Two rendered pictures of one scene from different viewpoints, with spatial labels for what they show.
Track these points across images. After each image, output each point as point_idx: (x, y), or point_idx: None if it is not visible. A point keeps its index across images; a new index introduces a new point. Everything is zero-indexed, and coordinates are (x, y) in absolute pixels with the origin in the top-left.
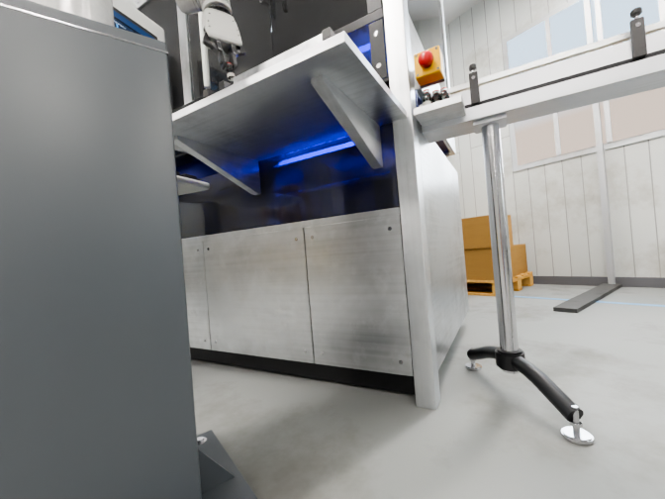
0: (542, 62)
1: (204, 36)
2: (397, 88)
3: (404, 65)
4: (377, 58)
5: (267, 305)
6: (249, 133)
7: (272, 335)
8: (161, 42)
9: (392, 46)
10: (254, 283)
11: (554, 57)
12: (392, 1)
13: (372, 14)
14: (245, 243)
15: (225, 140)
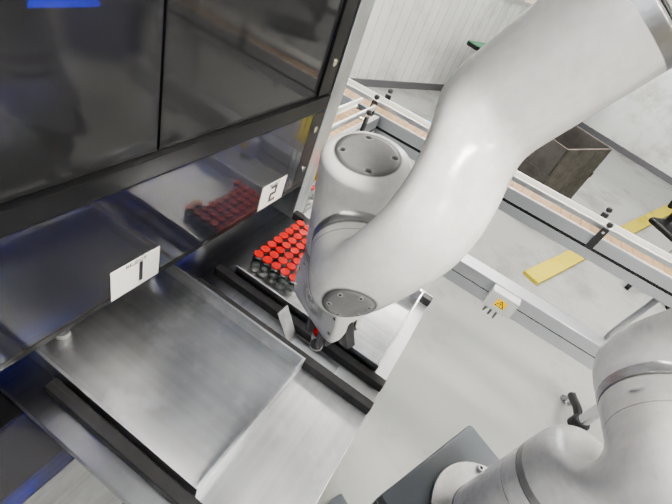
0: (333, 129)
1: (353, 337)
2: (304, 192)
3: (316, 169)
4: (304, 160)
5: (105, 491)
6: None
7: (111, 502)
8: (472, 427)
9: (318, 147)
10: (80, 501)
11: (337, 127)
12: (338, 92)
13: (321, 101)
14: (58, 486)
15: None
